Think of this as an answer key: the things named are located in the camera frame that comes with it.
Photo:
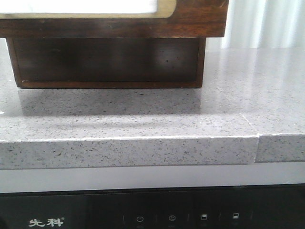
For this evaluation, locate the black appliance control panel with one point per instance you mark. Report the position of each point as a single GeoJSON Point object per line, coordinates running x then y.
{"type": "Point", "coordinates": [244, 207]}

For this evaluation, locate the white corrugated back panel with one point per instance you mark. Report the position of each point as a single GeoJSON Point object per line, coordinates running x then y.
{"type": "Point", "coordinates": [262, 24]}

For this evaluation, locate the dark wooden drawer cabinet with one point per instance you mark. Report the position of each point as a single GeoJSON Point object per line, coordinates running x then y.
{"type": "Point", "coordinates": [202, 62]}

